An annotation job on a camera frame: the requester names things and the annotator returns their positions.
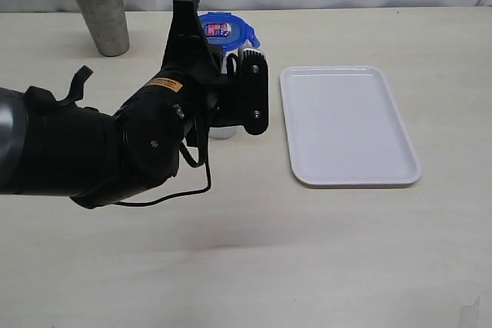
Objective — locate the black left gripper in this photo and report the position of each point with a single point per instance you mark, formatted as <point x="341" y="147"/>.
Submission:
<point x="192" y="68"/>

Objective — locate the blue plastic lid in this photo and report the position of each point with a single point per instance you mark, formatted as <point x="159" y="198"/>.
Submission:
<point x="227" y="30"/>

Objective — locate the clear plastic container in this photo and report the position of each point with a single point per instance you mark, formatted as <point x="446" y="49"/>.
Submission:
<point x="225" y="132"/>

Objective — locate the stainless steel cup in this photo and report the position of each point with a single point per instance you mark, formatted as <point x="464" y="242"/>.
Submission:
<point x="107" y="25"/>

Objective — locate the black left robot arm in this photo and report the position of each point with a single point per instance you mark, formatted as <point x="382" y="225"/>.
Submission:
<point x="52" y="147"/>

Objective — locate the white rectangular tray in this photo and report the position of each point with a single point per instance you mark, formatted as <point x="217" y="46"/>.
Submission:
<point x="344" y="129"/>

